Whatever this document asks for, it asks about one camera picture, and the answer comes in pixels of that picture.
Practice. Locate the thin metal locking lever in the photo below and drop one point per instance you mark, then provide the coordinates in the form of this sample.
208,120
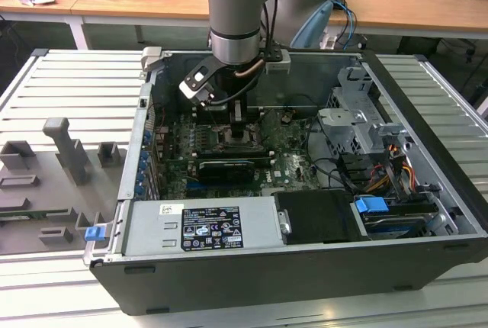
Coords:
212,117

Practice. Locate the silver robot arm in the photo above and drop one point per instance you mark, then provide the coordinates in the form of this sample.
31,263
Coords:
234,11

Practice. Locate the CPU socket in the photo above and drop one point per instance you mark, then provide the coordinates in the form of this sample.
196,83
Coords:
221,141

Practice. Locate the silver coin battery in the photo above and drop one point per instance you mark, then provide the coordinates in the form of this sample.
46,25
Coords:
288,115

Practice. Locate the black graphics card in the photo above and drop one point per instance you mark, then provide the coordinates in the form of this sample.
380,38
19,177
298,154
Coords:
225,171

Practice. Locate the green motherboard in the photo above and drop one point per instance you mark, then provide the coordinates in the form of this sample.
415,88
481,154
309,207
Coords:
297,164

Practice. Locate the perforated metal drive cage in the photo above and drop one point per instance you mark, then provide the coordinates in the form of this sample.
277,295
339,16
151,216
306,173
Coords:
343,120

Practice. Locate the black rating label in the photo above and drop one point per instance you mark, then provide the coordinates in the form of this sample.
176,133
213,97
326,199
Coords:
209,229

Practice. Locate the black plastic shroud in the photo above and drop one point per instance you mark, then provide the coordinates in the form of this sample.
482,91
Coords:
316,217

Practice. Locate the grey power supply unit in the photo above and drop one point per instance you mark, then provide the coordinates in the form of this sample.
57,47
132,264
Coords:
152,229

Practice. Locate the hard disk in blue carrier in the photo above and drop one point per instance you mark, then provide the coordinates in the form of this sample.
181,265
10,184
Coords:
370,205

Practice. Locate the black and grey PC case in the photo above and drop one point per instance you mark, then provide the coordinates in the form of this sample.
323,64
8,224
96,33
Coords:
267,282

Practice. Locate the blue case latch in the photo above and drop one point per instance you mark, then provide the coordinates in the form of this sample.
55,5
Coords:
94,234

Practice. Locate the grey parts rack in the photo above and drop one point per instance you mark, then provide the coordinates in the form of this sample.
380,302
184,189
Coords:
38,190

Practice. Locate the green RAM stick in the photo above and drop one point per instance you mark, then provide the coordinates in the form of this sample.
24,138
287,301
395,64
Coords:
30,214

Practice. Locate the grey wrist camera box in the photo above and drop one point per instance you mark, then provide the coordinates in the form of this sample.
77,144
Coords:
277,65

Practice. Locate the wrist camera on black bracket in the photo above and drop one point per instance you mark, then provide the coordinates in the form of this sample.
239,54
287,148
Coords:
196,80

